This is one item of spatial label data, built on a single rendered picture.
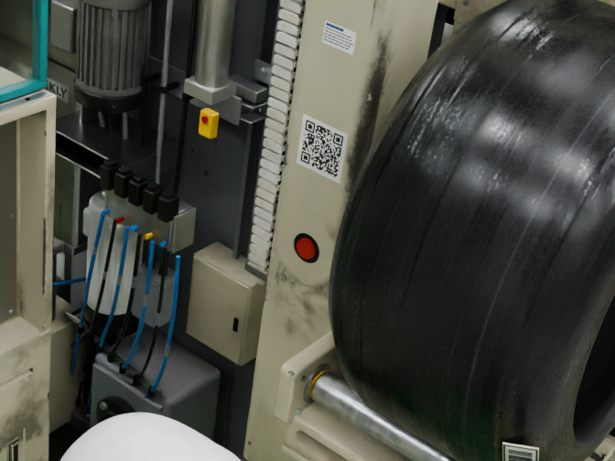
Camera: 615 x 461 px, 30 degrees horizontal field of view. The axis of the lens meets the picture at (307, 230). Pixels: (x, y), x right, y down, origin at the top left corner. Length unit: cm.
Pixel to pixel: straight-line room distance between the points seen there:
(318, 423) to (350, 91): 47
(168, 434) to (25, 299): 90
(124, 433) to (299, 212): 82
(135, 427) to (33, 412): 95
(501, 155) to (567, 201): 9
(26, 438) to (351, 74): 74
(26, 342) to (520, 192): 78
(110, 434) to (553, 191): 56
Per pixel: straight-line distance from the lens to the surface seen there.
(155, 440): 81
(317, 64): 151
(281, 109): 158
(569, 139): 122
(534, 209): 120
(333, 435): 161
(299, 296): 167
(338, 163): 153
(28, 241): 163
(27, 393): 173
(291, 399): 160
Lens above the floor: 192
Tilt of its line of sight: 31 degrees down
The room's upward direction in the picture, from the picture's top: 9 degrees clockwise
